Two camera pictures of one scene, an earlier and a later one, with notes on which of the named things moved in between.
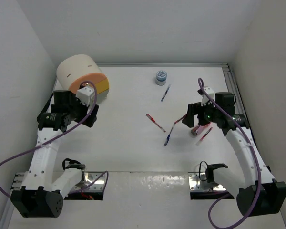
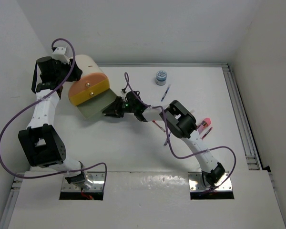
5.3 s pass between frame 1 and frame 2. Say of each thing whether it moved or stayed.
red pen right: stayed
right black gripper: moved
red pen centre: stayed
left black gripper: moved
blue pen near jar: stayed
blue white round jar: stayed
